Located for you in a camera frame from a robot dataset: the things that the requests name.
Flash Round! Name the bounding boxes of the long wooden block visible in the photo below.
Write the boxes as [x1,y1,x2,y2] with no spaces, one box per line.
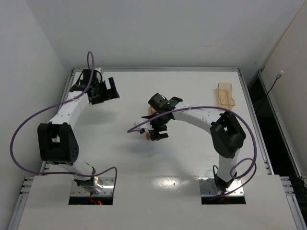
[149,106,156,115]

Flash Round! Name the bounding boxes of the amber transparent plastic bin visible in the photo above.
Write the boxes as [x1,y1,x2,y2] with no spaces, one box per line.
[216,83,235,110]

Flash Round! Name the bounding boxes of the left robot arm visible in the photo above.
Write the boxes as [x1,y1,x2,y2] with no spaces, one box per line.
[37,69,119,195]

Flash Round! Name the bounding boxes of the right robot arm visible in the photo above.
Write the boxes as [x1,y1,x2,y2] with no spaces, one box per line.
[147,93,246,192]

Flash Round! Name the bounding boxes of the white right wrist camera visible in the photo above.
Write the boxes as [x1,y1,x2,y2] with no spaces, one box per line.
[132,118,153,134]

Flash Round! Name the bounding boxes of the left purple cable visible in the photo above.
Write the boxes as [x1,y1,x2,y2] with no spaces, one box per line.
[10,50,118,183]

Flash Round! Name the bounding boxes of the purple cable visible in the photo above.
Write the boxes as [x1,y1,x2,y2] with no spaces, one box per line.
[126,106,258,199]
[10,50,118,183]

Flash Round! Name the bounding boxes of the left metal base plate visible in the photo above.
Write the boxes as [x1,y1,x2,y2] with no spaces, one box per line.
[71,177,115,197]

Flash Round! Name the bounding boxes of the metal base plate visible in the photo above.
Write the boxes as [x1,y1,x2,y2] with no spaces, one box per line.
[199,177,244,198]
[71,177,115,197]

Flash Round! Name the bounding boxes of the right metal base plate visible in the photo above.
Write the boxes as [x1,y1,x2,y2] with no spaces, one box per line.
[199,177,244,198]

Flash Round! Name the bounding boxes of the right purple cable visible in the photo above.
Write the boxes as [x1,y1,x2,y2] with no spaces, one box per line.
[126,106,258,199]

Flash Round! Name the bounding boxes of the black wall cable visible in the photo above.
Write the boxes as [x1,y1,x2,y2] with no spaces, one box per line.
[256,69,285,113]

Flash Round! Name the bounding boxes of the aluminium table frame rail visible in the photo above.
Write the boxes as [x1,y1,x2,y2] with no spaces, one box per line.
[18,69,306,230]

